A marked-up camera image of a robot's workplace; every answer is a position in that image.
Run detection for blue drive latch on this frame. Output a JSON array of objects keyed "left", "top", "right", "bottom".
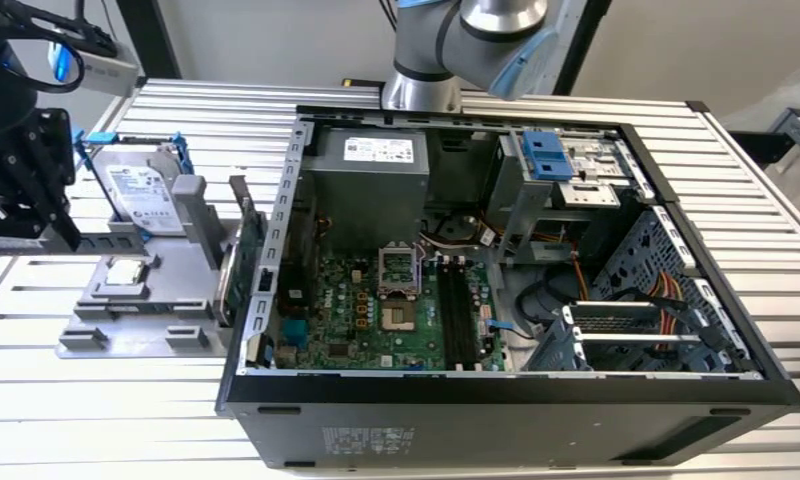
[{"left": 520, "top": 128, "right": 573, "bottom": 182}]

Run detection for black upright post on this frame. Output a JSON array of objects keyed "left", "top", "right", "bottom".
[
  {"left": 551, "top": 0, "right": 615, "bottom": 96},
  {"left": 116, "top": 0, "right": 182, "bottom": 81}
]

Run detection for black case fan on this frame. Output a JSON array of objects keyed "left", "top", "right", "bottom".
[{"left": 285, "top": 199, "right": 321, "bottom": 301}]

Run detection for hard disk in blue carrier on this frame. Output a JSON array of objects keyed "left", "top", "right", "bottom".
[{"left": 70, "top": 128, "right": 196, "bottom": 240}]

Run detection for silver drive cage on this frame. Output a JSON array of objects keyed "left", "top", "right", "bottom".
[{"left": 485, "top": 127, "right": 656, "bottom": 264}]

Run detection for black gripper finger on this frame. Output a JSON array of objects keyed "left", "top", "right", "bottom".
[
  {"left": 0, "top": 144, "right": 45, "bottom": 241},
  {"left": 12, "top": 107, "right": 81, "bottom": 251}
]

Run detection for green motherboard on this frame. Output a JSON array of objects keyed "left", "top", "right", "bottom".
[{"left": 272, "top": 249, "right": 512, "bottom": 374}]

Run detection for orange yellow wire bundle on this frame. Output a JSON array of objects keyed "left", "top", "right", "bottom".
[{"left": 532, "top": 224, "right": 592, "bottom": 301}]

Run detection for green graphics card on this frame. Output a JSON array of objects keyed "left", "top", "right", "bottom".
[{"left": 213, "top": 167, "right": 269, "bottom": 330}]

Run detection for round grey speaker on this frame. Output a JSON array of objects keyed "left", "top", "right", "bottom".
[{"left": 432, "top": 212, "right": 489, "bottom": 247}]

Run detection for CPU socket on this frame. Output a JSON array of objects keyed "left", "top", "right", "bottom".
[{"left": 377, "top": 298, "right": 420, "bottom": 332}]

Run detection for grey parts rack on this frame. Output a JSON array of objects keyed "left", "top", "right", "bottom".
[{"left": 52, "top": 174, "right": 272, "bottom": 361}]

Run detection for blue grey port block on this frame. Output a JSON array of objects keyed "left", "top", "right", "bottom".
[{"left": 278, "top": 321, "right": 309, "bottom": 349}]

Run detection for wire locking lever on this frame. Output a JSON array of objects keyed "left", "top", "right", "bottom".
[{"left": 412, "top": 247, "right": 435, "bottom": 299}]

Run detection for grey metal disk bay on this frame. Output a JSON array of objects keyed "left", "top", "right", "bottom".
[{"left": 524, "top": 298, "right": 708, "bottom": 372}]

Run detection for grey power supply unit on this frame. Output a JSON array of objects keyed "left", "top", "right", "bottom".
[{"left": 302, "top": 127, "right": 432, "bottom": 251}]

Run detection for white wire bundle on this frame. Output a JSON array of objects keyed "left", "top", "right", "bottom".
[{"left": 416, "top": 232, "right": 501, "bottom": 262}]

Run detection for black cable loop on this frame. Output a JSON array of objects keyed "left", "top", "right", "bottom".
[{"left": 516, "top": 277, "right": 575, "bottom": 344}]

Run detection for metal socket cover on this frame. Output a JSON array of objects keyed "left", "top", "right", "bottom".
[{"left": 376, "top": 241, "right": 423, "bottom": 299}]

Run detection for silver CPU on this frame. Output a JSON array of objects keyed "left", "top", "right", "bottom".
[{"left": 104, "top": 259, "right": 152, "bottom": 289}]

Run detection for red yellow power wires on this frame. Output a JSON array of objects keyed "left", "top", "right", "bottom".
[{"left": 651, "top": 272, "right": 692, "bottom": 351}]

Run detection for black PC case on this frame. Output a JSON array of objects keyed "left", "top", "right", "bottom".
[{"left": 213, "top": 103, "right": 800, "bottom": 471}]

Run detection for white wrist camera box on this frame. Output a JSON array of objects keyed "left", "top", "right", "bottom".
[{"left": 44, "top": 29, "right": 142, "bottom": 97}]

